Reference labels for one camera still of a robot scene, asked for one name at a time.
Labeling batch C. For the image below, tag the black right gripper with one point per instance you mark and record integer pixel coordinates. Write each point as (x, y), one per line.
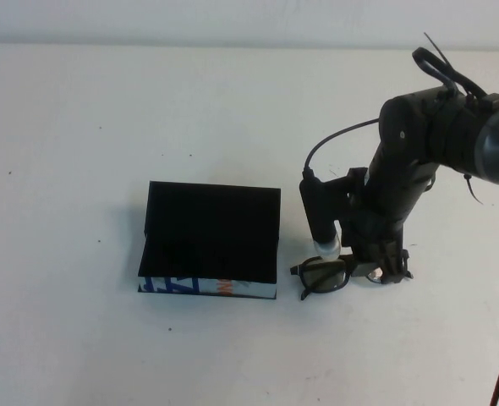
(385, 211)

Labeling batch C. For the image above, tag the black glasses case printed side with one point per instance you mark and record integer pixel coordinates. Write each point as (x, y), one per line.
(211, 228)

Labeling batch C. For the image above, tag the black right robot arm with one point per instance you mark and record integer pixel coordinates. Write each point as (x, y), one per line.
(456, 135)

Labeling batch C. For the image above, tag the dark framed glasses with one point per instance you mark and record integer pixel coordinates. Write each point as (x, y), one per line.
(321, 277)

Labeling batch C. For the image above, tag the black zip tie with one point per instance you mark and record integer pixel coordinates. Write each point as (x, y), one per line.
(471, 190)

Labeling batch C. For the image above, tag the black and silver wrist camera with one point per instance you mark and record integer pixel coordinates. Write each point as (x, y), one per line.
(317, 211)

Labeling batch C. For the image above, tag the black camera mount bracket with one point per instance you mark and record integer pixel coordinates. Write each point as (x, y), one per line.
(338, 184)

